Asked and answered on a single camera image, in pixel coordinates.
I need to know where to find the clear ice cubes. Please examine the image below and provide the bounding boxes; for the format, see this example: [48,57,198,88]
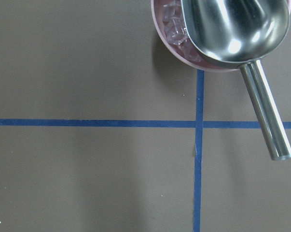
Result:
[162,0,202,63]

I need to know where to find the metal scoop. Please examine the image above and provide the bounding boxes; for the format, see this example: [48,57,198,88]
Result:
[181,0,291,161]

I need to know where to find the pink bowl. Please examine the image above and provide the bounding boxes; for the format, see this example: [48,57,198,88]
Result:
[151,0,291,73]

